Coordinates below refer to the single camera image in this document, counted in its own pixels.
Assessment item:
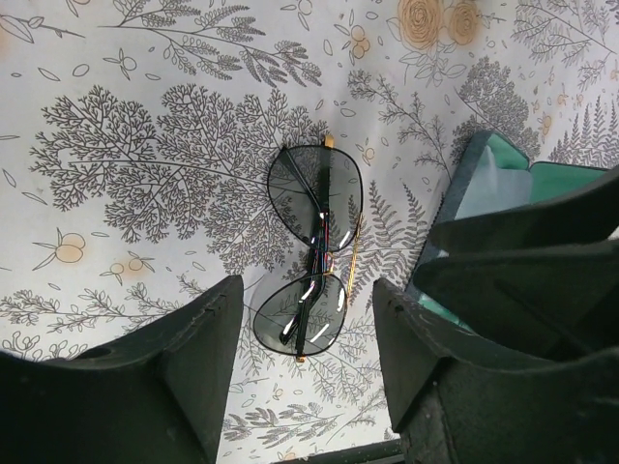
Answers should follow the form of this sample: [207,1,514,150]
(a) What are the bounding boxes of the light blue cloth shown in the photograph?
[456,146,533,219]

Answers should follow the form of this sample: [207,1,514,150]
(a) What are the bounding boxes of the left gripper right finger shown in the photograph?
[372,278,618,463]

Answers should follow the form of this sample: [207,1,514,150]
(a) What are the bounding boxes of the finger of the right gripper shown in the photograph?
[428,168,618,254]
[414,240,618,358]

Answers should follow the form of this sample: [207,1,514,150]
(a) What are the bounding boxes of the floral table mat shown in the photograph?
[1,1,618,463]

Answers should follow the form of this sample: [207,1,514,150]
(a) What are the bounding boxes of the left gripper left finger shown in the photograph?
[1,275,244,463]

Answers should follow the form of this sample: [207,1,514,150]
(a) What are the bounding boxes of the grey-blue glasses case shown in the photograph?
[404,130,610,315]

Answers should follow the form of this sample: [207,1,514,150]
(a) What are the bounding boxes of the black gold aviator sunglasses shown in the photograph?
[252,134,364,363]

